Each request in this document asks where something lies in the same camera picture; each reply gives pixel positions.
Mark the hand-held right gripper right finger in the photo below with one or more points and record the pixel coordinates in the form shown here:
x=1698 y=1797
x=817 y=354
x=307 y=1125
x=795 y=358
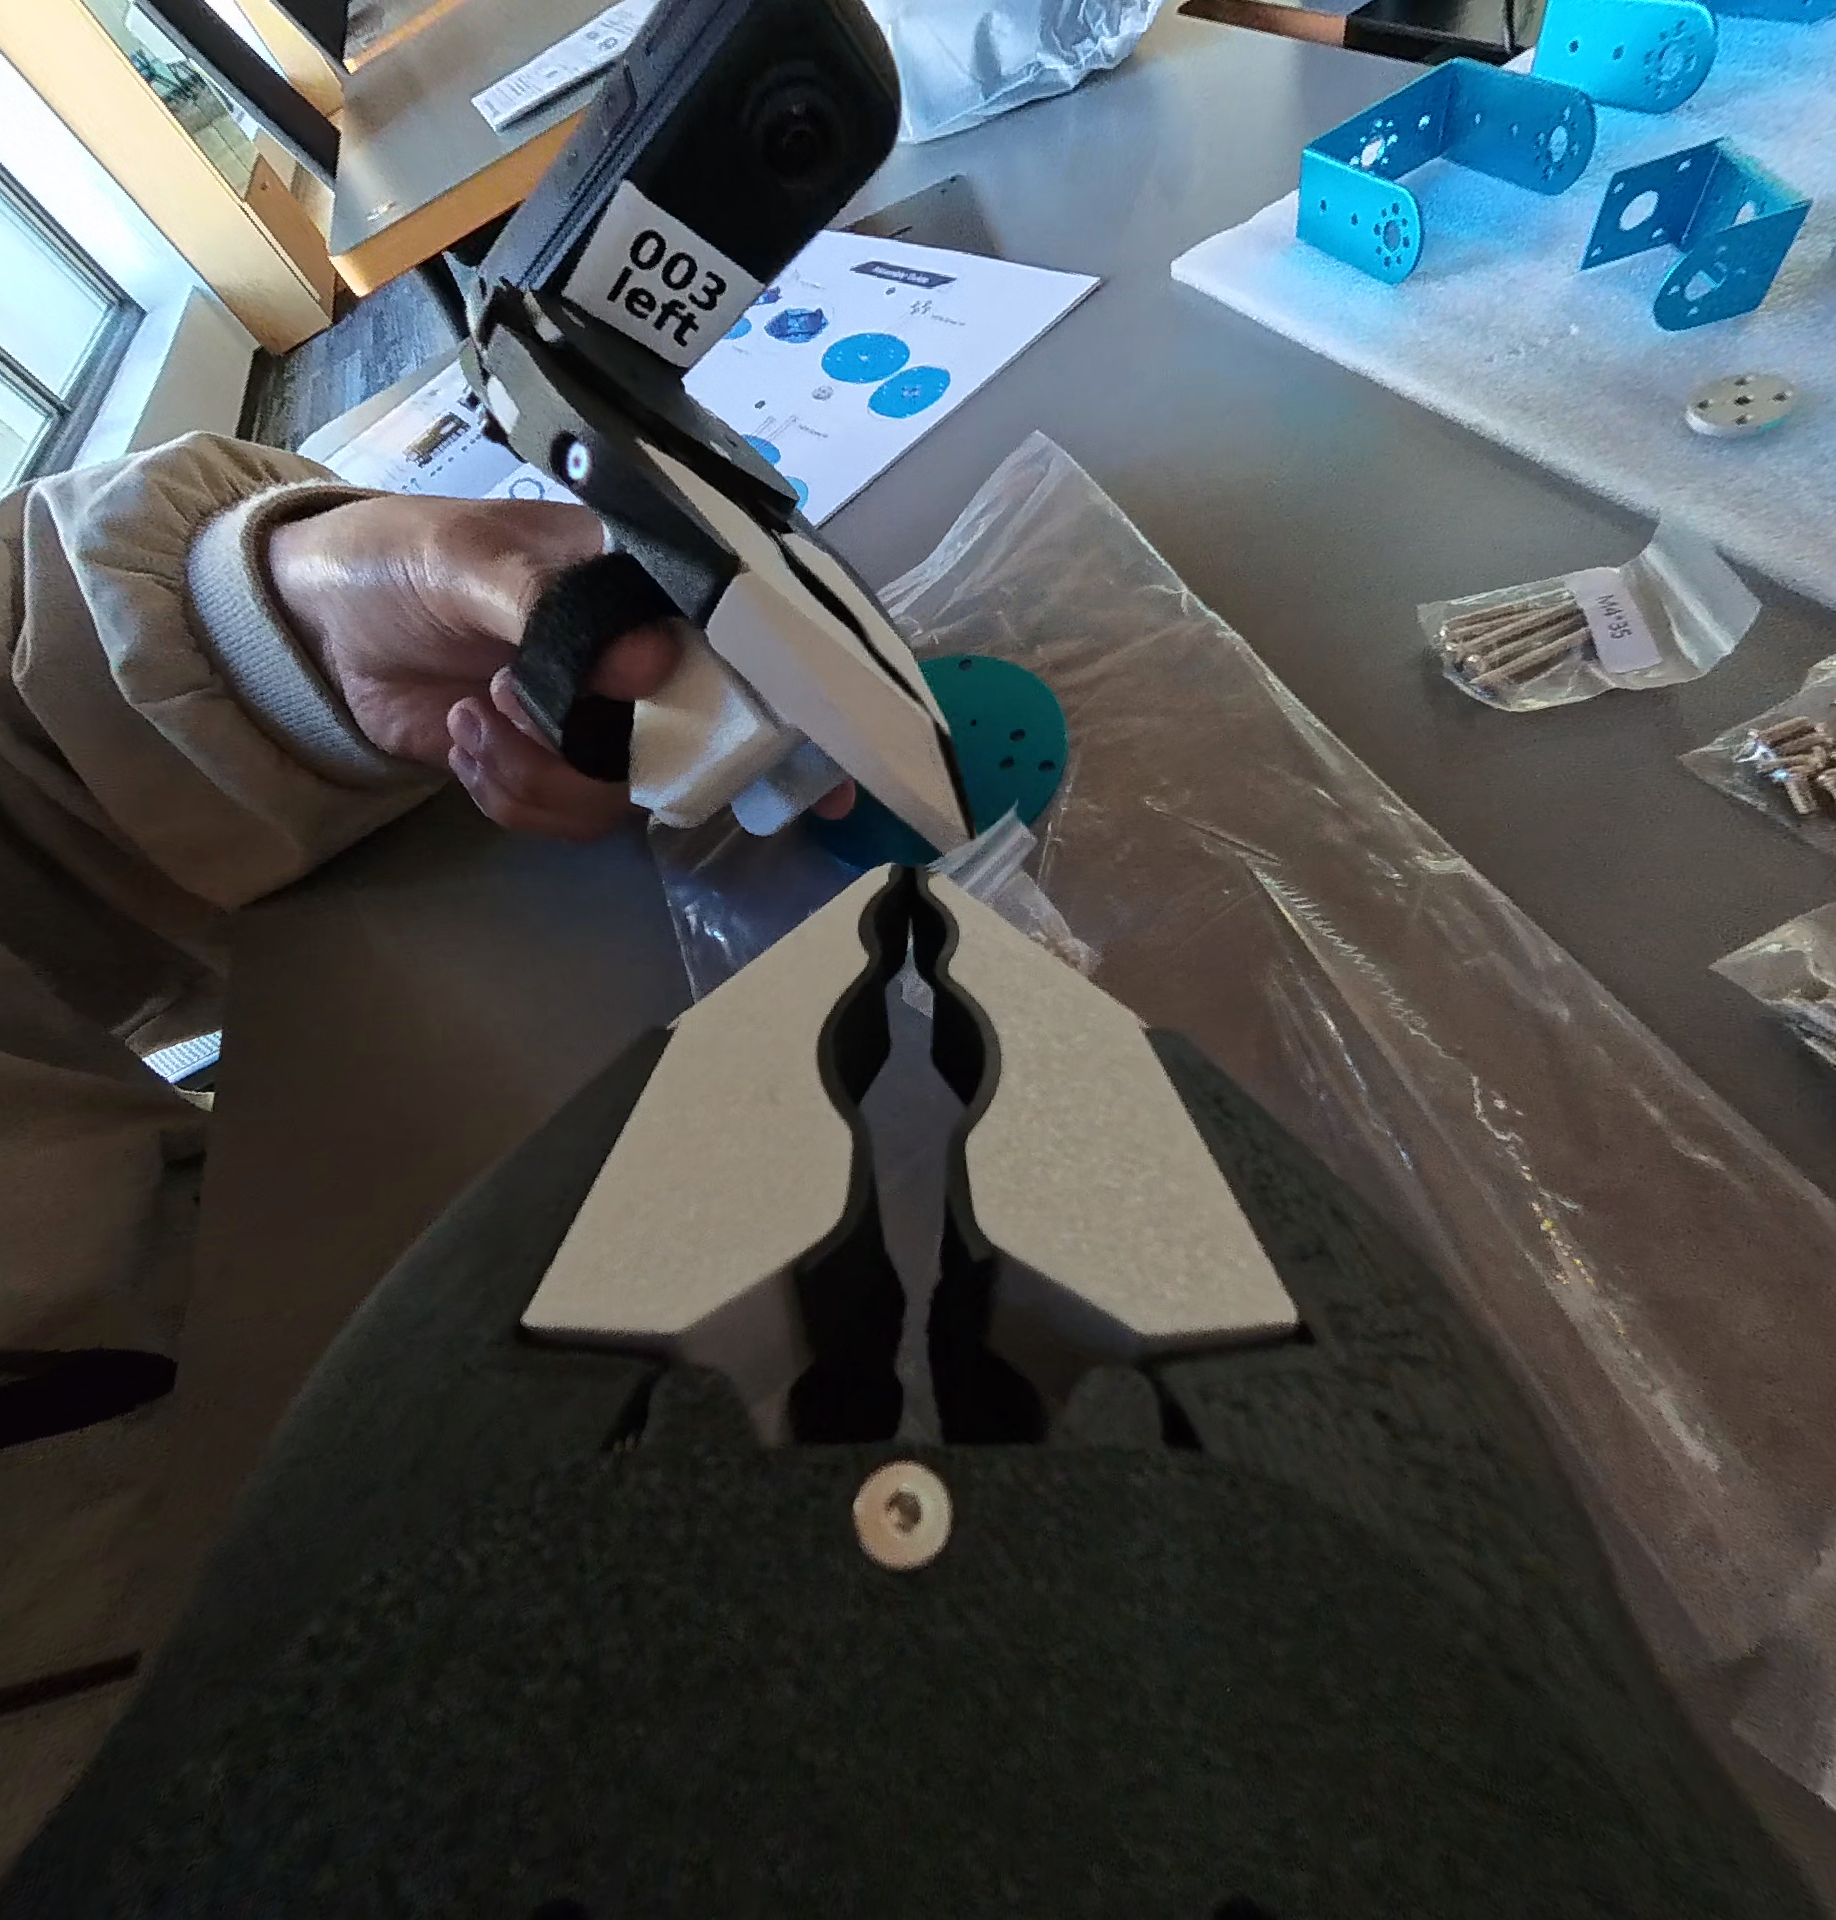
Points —
x=1128 y=1200

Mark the window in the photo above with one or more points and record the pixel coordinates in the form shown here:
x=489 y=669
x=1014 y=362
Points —
x=32 y=301

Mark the bag of long screws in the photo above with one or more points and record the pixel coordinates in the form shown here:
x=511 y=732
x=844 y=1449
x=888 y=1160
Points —
x=1532 y=639

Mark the large clear plastic bag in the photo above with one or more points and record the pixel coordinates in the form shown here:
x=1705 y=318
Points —
x=1382 y=1125

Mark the blue large U bracket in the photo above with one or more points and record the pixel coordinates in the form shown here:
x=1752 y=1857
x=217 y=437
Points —
x=1488 y=98
x=1592 y=45
x=1803 y=8

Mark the white instruction sheet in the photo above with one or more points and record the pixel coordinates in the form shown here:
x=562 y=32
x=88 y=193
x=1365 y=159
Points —
x=1008 y=314

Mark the pile of small screw bags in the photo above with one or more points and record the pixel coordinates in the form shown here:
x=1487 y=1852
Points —
x=1803 y=765

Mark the white barcode label strip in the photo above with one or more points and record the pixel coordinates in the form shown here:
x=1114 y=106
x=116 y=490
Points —
x=528 y=83

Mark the person's beige jacket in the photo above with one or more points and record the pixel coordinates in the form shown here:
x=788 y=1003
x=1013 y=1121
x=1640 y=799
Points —
x=48 y=1200

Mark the grey desk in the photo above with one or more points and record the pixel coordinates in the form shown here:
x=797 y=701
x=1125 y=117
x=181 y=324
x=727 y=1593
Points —
x=1309 y=451

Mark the blue short U bracket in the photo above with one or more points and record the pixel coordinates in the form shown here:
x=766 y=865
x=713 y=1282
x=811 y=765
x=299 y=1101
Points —
x=1759 y=189

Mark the small labelled clear bag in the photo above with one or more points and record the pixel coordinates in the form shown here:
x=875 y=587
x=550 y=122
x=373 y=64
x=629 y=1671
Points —
x=1000 y=863

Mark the blue round perforated plate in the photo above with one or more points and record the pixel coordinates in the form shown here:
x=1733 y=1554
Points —
x=1008 y=735

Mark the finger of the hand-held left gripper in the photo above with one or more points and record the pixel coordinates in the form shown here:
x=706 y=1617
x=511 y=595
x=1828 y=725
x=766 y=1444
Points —
x=859 y=704
x=843 y=584

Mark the person's left forearm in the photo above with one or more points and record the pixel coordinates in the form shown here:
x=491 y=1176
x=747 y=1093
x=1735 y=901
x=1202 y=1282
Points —
x=109 y=675

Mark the person's left hand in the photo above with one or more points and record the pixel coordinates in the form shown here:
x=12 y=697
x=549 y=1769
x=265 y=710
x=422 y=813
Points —
x=408 y=615

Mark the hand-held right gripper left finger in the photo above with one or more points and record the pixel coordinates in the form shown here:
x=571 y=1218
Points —
x=709 y=1200

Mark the white plastic bag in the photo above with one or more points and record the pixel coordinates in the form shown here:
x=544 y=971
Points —
x=1038 y=61

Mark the small silver round hub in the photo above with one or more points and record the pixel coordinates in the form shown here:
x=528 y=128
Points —
x=1713 y=412

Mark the white foam sheet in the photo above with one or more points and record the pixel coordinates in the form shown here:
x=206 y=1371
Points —
x=1458 y=331

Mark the grey table wooden edge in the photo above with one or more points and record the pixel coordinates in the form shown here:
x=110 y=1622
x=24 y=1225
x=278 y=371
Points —
x=438 y=164

